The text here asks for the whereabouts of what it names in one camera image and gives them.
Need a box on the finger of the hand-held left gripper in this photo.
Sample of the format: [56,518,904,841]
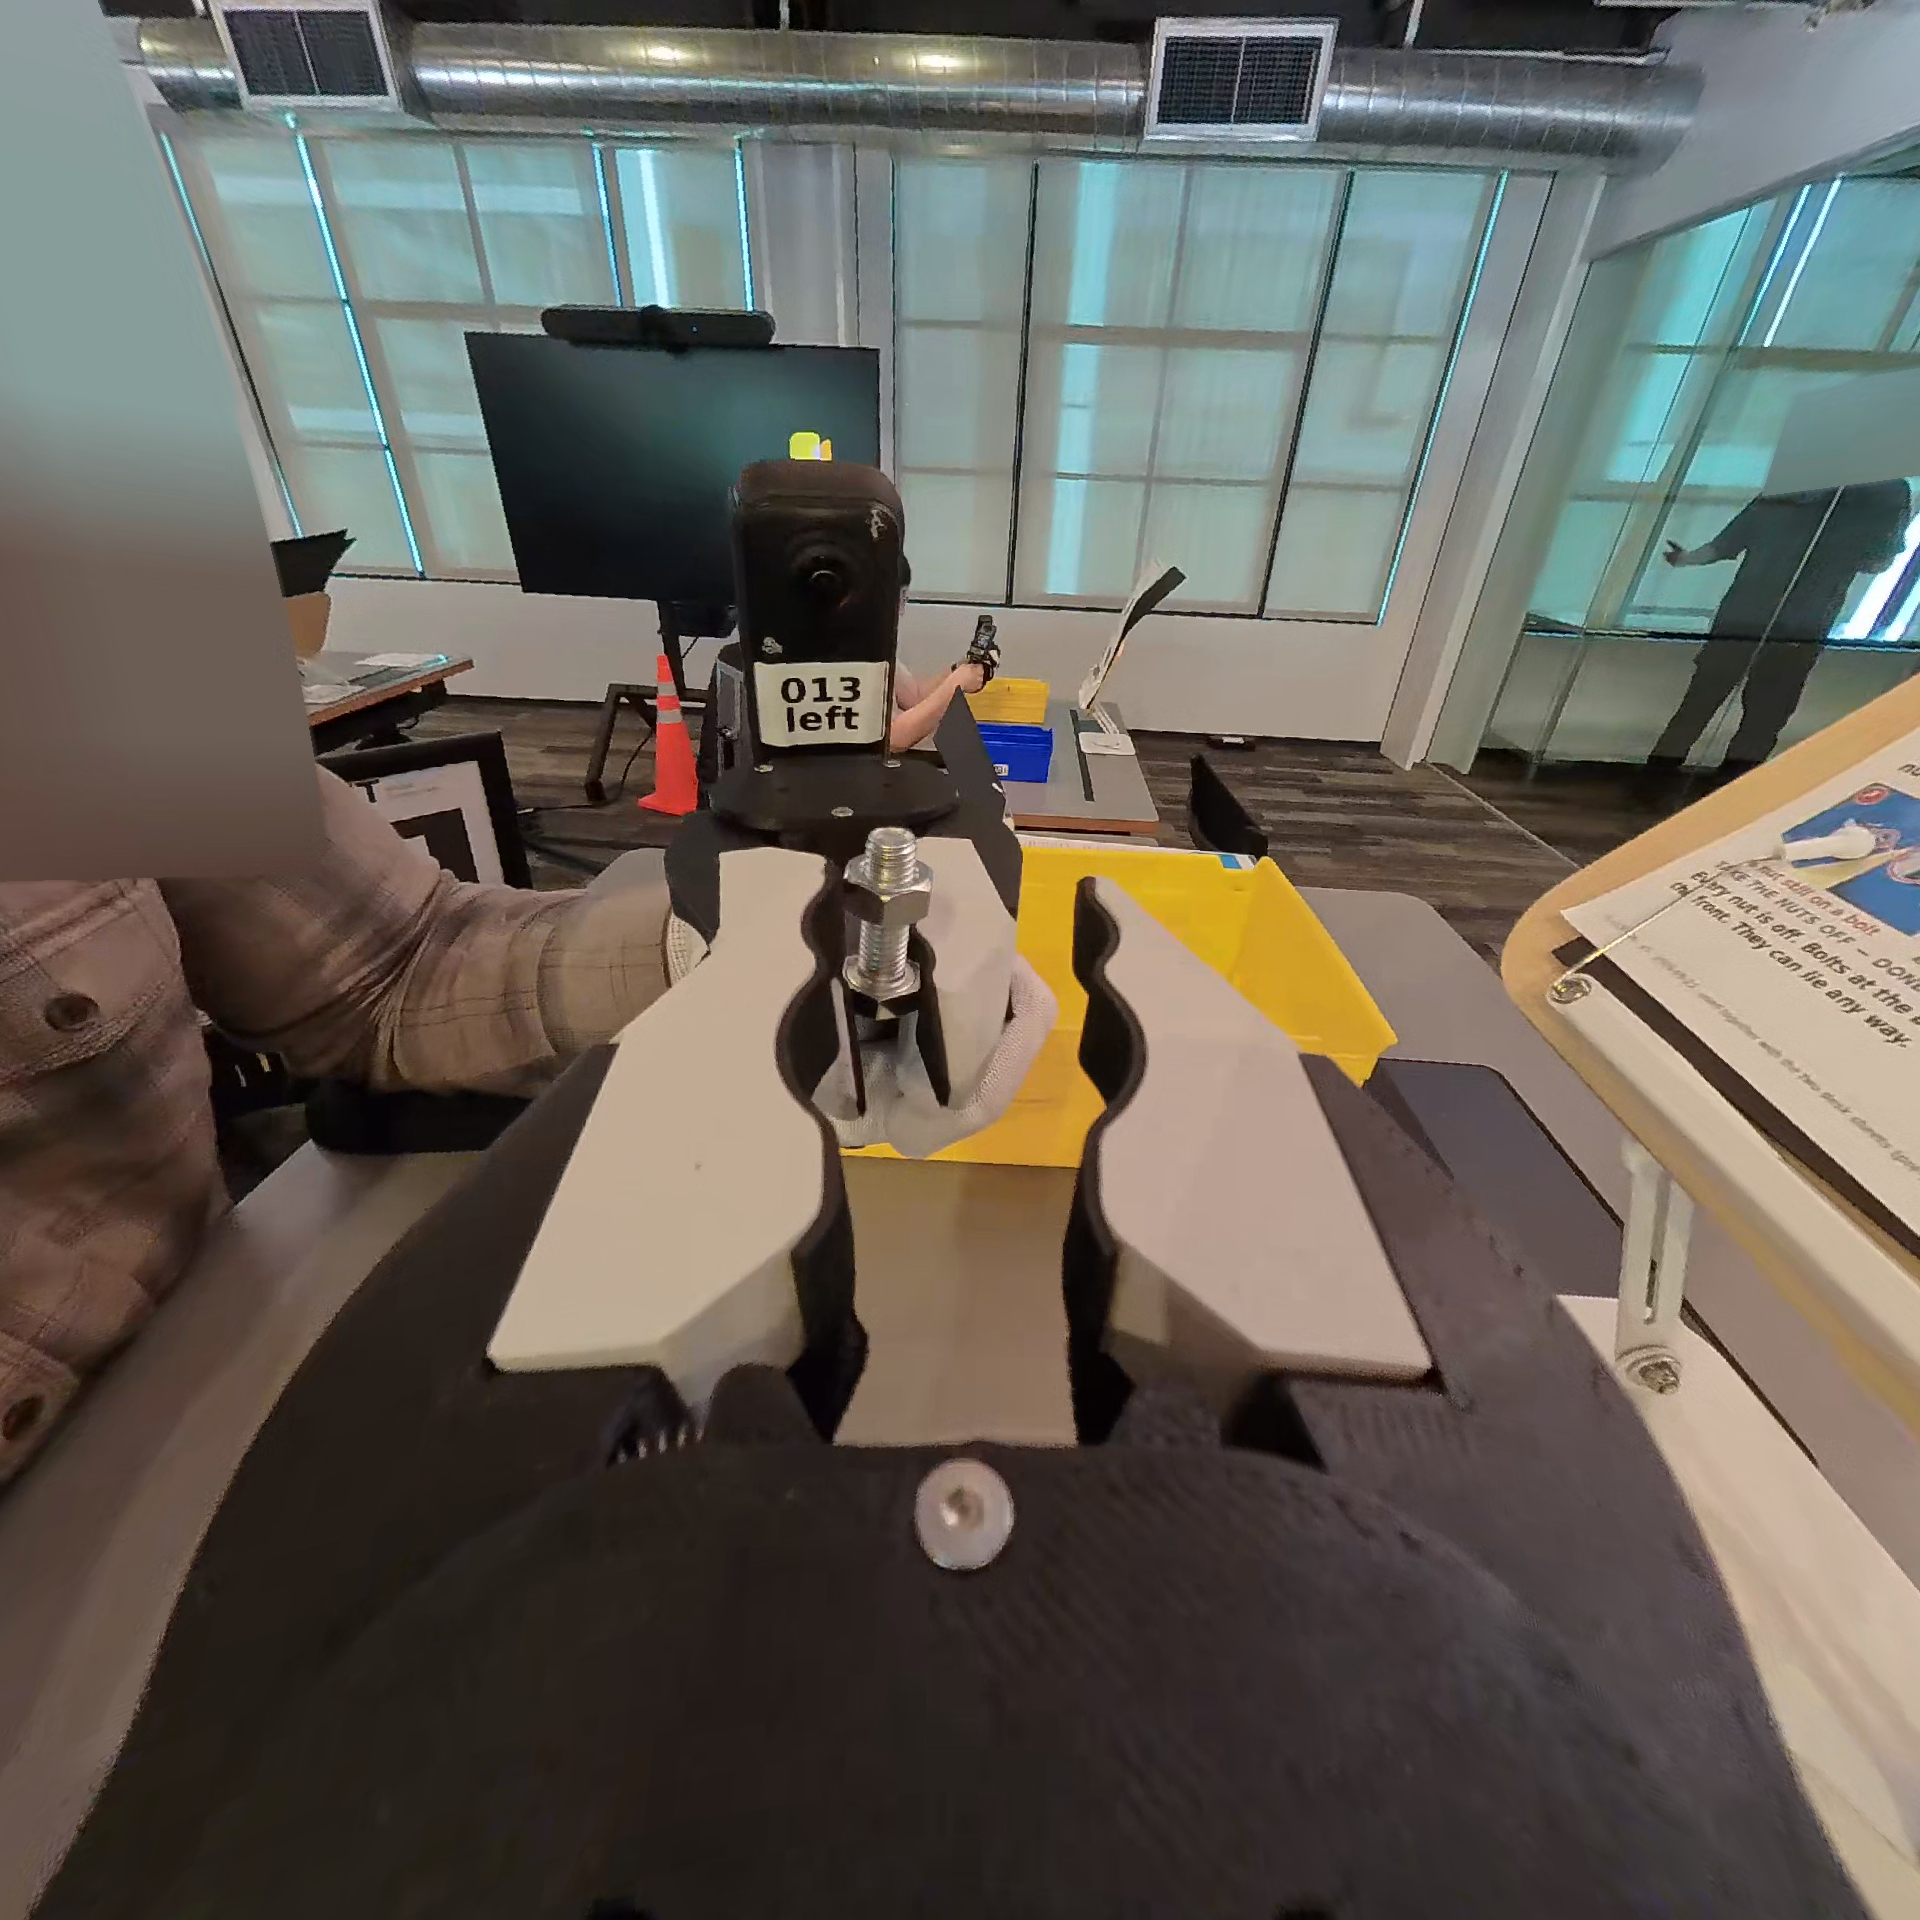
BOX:
[909,864,1039,1117]
[816,996,961,1165]

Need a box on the person's left forearm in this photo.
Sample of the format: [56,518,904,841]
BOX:
[166,775,677,1099]

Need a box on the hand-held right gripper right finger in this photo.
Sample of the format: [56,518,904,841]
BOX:
[1062,878,1436,1432]

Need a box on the person's left hand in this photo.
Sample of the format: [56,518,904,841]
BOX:
[581,849,714,1011]

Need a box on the dark wall screen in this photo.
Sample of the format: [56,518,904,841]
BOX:
[465,301,889,607]

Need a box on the black framed sign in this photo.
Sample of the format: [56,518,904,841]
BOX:
[316,729,538,896]

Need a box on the printed instruction sheet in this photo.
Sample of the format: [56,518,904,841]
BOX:
[1553,729,1920,1165]

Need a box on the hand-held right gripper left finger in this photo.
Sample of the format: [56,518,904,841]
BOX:
[488,878,876,1416]

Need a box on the silver hex bolt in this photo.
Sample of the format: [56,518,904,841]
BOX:
[840,825,933,1001]

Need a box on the yellow plastic bin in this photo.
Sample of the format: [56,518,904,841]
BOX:
[1005,841,1400,1173]

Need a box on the orange traffic cone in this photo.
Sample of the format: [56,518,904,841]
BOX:
[633,656,710,821]

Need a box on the wooden document stand white base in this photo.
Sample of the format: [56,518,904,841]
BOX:
[1502,676,1920,1920]

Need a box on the black round pad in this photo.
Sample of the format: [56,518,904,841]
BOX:
[302,1073,618,1161]

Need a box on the black backing board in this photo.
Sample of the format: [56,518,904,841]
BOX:
[1620,1005,1920,1262]

